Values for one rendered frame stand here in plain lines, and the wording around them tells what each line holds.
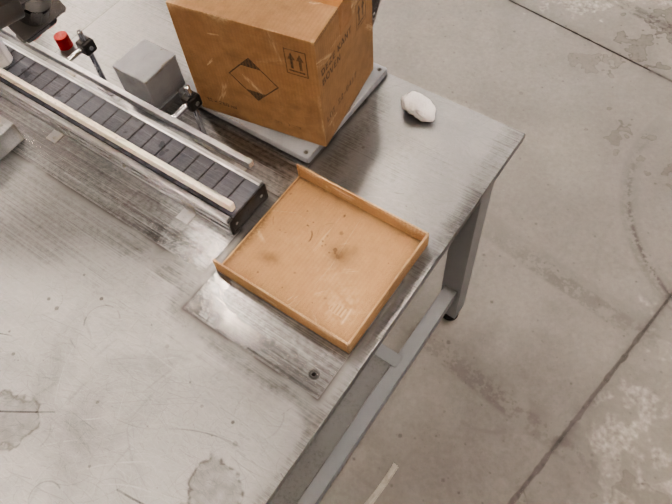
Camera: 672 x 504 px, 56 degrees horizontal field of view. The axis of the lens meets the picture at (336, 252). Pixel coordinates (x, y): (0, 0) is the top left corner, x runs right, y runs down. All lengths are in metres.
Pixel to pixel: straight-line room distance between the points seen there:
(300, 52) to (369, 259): 0.39
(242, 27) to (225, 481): 0.76
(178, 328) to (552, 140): 1.70
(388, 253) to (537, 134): 1.41
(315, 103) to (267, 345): 0.46
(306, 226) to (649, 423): 1.23
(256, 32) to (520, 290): 1.29
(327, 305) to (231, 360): 0.19
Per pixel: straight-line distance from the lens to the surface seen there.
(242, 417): 1.08
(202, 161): 1.29
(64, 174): 1.45
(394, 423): 1.92
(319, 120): 1.25
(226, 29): 1.21
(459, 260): 1.69
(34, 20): 1.28
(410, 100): 1.36
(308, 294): 1.14
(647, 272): 2.27
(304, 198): 1.25
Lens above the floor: 1.85
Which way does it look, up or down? 59 degrees down
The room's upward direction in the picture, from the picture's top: 8 degrees counter-clockwise
